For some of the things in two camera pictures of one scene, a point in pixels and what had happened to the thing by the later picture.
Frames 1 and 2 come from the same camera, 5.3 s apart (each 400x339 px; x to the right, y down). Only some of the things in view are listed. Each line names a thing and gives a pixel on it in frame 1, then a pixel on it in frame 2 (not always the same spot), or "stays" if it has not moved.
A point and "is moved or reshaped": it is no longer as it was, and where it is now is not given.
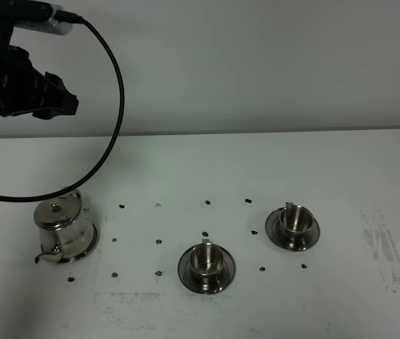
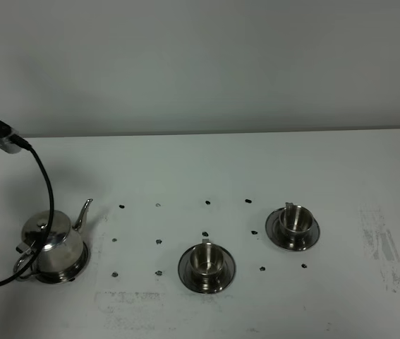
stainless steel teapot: (65, 233) is moved or reshaped
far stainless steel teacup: (295, 225) stays
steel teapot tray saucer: (81, 256) to (69, 275)
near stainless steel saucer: (224, 278) stays
